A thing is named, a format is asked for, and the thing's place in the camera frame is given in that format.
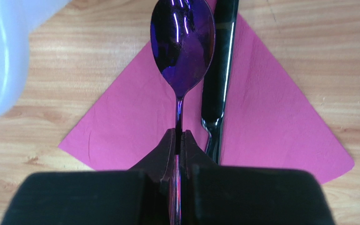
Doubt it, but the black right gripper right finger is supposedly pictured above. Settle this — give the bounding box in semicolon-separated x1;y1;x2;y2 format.
181;130;335;225

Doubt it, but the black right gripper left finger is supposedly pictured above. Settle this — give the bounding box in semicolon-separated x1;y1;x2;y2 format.
2;129;175;225

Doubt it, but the magenta paper napkin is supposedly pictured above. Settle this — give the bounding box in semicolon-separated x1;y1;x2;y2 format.
59;16;355;184

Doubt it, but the black table knife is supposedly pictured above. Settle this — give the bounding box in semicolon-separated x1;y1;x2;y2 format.
201;0;239;164

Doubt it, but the purple metal spoon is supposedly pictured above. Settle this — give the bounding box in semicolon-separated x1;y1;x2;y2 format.
150;0;216;225

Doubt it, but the white perforated plastic basket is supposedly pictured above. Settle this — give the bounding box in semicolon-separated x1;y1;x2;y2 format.
0;0;69;116

